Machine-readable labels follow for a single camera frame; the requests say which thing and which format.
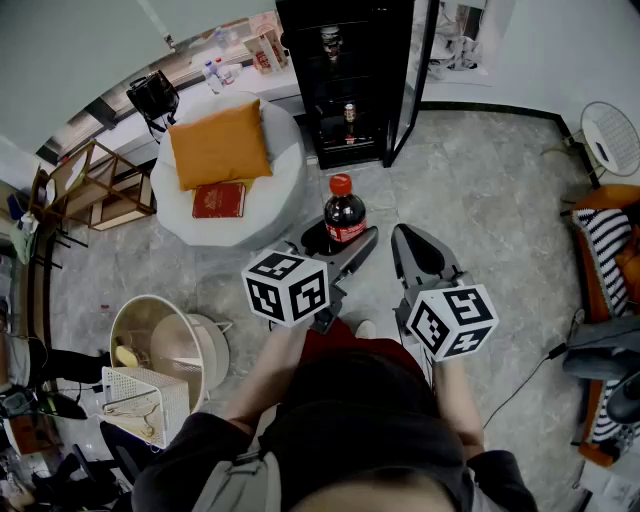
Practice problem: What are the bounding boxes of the black power cable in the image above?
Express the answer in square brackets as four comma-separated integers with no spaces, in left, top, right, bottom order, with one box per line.
[482,342,569,431]

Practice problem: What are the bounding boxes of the grey clothing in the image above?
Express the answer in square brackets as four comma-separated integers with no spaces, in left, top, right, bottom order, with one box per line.
[563,315,640,381]

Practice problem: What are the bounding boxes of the white paper sheets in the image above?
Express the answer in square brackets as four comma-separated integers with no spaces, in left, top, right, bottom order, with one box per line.
[579,449,640,512]

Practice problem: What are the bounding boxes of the brown paper bag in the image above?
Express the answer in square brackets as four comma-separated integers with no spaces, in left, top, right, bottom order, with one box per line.
[243,27,290,76]

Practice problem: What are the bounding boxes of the red hardcover book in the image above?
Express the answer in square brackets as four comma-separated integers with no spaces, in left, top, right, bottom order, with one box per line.
[191,181,247,220]

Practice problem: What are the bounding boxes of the white perforated basket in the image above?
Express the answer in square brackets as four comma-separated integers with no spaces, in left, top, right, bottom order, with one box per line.
[101,366,191,450]

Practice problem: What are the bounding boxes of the black white striped cushion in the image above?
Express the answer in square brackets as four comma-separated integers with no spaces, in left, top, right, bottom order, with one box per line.
[572,208,634,317]

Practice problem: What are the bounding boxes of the clear bottle red cap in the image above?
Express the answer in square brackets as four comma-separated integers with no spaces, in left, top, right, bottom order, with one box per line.
[215,57,242,85]

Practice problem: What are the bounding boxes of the black glass-door fridge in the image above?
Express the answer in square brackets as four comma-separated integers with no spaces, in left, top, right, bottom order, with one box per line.
[275,0,441,170]

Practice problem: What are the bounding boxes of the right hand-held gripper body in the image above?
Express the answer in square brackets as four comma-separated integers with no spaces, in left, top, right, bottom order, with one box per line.
[393,269,500,362]

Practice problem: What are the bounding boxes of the cola bottle red cap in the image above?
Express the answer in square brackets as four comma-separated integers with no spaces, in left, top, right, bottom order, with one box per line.
[323,173,368,246]

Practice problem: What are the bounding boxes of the clear bottle blue cap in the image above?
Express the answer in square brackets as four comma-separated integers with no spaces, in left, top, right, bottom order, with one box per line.
[202,59,224,95]

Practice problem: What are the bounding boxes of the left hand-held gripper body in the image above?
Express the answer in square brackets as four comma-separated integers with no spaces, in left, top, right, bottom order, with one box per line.
[241,242,347,336]

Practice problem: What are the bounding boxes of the green cloth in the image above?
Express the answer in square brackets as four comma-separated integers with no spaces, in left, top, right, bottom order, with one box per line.
[9,212,39,266]

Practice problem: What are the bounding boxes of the person's white shoe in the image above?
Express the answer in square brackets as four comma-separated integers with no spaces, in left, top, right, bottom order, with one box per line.
[344,312,377,340]

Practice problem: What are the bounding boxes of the orange cushion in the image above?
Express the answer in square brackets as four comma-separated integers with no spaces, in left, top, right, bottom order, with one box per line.
[167,98,274,192]

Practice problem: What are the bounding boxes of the white wire chair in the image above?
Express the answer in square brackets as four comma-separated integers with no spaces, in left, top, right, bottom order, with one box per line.
[542,101,640,189]

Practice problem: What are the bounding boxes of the person's red trousers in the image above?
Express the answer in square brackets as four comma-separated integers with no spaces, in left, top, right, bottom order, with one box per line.
[299,319,431,391]

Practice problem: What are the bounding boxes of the white window bench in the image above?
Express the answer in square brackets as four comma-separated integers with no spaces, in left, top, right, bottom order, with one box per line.
[37,29,301,166]

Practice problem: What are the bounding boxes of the person's black top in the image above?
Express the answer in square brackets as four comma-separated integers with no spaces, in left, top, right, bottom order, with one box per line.
[132,349,539,512]

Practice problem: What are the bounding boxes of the wooden shelf rack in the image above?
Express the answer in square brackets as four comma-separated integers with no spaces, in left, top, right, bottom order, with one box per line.
[29,139,156,232]

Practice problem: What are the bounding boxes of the person's right forearm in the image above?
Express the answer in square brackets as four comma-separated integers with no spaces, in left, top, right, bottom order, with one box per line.
[432,357,485,449]

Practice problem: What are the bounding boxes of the person's left forearm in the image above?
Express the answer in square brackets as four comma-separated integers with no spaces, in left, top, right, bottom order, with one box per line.
[224,327,309,436]

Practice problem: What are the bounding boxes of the black handbag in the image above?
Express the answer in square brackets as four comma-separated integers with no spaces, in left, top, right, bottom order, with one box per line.
[125,69,180,144]

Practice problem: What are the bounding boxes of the white round pouf seat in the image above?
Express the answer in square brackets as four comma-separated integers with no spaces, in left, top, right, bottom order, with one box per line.
[149,91,307,250]

